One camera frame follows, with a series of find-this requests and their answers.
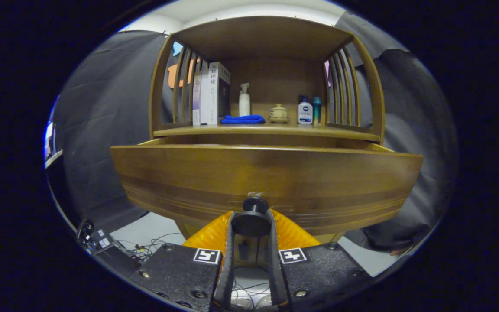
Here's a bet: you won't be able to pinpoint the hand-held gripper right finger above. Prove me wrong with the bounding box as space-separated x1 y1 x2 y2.
268 209 373 312

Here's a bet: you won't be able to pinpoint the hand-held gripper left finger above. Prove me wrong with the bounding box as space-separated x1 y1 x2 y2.
129 210 237 312

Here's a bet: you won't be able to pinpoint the wooden drawer with black knob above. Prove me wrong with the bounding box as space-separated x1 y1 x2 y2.
110 135 423 238

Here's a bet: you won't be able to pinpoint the wooden cabinet door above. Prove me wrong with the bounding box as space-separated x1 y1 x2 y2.
235 236 257 267
257 236 272 266

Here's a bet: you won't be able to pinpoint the wooden countertop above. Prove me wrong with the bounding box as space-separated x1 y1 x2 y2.
153 123 381 142

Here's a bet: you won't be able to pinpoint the black power strip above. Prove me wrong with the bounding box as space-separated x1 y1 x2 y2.
86 230 124 256

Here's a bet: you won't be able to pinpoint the blue cloth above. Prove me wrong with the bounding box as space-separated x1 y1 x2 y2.
221 114 266 125

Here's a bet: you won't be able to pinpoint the cream lidded teacup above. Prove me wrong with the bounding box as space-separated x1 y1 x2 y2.
268 104 290 124

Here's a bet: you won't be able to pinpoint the white bottle with blue cap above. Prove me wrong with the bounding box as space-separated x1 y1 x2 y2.
297 95 313 125

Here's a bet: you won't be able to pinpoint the white pump bottle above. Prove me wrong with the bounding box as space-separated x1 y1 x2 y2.
239 83 251 117

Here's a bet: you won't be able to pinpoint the purple book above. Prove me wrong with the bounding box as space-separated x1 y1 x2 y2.
192 69 202 126

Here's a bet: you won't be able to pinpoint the white book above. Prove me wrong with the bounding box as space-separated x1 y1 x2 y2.
200 62 231 126

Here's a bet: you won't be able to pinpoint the white stand table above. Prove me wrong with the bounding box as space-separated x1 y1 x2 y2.
45 149 64 169

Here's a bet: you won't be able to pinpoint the black floor cables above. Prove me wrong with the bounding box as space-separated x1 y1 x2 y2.
120 233 185 260

